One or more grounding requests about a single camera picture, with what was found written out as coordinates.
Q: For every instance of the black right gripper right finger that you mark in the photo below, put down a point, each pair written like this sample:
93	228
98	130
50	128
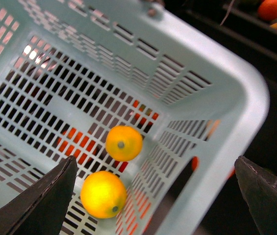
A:
259	190

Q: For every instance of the light blue shopping basket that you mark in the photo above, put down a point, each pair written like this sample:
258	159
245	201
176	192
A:
71	70

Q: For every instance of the yellow lemon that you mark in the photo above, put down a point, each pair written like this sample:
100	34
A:
103	195
123	143

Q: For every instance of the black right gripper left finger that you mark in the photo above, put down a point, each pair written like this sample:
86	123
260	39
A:
41	208

